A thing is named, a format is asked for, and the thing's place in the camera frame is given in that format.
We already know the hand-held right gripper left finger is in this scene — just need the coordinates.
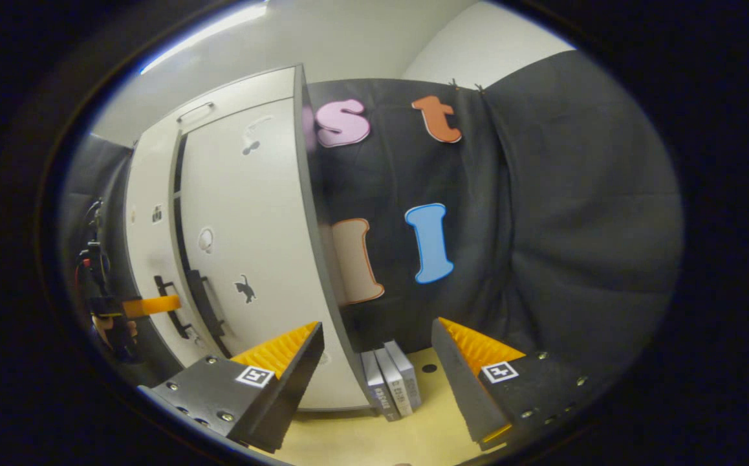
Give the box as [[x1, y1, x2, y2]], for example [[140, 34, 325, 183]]
[[136, 322, 325, 454]]

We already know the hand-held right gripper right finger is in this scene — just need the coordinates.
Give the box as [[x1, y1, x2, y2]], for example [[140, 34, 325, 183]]
[[431, 317, 608, 452]]

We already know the white cabinet door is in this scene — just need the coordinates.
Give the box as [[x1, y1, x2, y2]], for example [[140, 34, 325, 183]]
[[125, 129, 184, 366], [177, 97, 375, 412]]

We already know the white and grey shoe cabinet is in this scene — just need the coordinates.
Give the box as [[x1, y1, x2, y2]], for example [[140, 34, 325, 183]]
[[122, 63, 375, 412]]

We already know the white cabinet drawer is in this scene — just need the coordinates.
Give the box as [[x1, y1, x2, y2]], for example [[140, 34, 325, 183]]
[[132, 67, 298, 150]]

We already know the grey book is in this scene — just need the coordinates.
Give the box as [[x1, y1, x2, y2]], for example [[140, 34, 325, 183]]
[[384, 340, 422, 410], [373, 348, 413, 417], [360, 351, 401, 421]]

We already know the black backdrop cloth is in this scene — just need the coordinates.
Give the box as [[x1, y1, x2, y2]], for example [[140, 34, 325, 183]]
[[58, 50, 684, 389]]

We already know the black door handle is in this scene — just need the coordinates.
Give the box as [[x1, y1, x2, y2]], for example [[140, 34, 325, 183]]
[[153, 275, 191, 339], [184, 269, 226, 337]]

